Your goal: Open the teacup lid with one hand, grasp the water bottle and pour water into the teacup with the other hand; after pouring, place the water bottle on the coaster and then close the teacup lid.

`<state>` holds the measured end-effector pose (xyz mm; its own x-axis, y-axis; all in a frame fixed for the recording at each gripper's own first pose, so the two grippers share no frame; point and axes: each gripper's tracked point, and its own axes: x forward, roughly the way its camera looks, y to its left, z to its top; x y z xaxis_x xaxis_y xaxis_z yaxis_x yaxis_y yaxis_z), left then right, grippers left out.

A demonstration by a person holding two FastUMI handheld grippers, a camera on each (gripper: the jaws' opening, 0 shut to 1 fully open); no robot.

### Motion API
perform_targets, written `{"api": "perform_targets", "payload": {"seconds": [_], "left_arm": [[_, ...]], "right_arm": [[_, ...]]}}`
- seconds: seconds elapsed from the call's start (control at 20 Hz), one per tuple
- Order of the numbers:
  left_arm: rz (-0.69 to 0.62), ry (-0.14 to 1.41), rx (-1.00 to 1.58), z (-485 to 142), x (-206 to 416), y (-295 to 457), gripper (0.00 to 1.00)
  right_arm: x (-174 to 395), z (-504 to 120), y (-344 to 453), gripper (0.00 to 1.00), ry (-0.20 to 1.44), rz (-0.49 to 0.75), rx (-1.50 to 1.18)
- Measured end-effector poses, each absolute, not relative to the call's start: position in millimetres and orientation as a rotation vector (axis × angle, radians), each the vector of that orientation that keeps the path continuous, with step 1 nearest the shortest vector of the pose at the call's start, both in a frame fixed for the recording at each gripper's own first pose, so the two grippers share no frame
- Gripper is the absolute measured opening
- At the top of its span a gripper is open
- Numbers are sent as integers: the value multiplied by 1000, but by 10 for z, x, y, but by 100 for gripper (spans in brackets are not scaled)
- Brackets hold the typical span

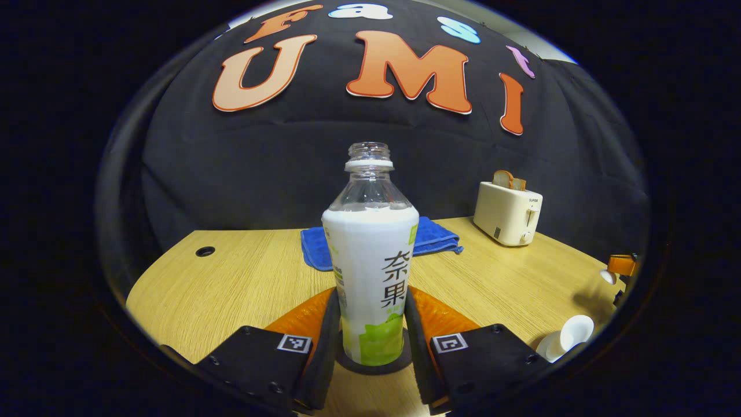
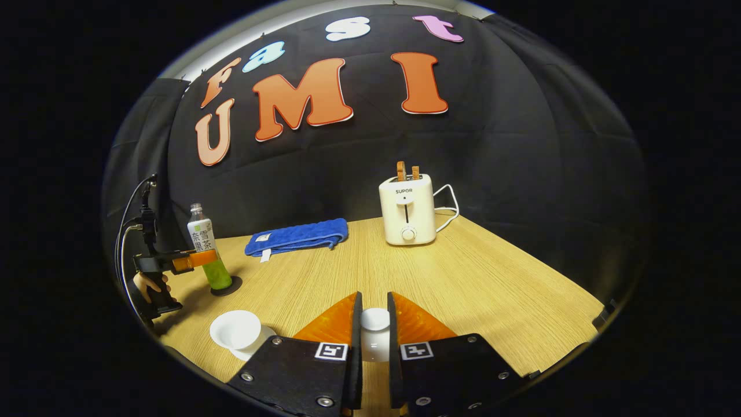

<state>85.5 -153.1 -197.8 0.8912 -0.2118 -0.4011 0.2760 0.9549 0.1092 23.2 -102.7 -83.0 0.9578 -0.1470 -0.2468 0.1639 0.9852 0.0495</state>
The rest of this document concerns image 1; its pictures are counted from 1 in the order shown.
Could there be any black backdrop cloth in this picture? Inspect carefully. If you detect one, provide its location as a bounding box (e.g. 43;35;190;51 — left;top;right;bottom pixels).
96;0;652;273

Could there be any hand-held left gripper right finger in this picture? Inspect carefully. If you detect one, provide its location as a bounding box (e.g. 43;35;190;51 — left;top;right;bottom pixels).
403;286;551;414

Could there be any white teacup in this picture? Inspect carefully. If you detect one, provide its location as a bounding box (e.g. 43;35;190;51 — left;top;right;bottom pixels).
547;315;595;359

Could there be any dark brown round coaster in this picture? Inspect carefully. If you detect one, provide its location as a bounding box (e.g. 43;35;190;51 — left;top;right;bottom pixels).
335;327;413;376

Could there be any blue folded towel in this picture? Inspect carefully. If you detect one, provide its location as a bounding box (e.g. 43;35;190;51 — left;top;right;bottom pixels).
300;217;464;272

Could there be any white saucer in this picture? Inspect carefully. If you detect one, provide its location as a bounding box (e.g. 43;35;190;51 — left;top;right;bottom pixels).
535;331;571;364

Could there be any green label water bottle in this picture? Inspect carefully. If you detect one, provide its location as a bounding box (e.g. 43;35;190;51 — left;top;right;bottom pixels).
322;142;420;367

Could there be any cream toaster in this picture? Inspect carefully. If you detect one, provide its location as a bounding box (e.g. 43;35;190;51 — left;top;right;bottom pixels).
473;181;544;247

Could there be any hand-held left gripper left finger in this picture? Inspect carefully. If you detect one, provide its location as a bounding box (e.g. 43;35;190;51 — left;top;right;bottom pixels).
194;287;342;414

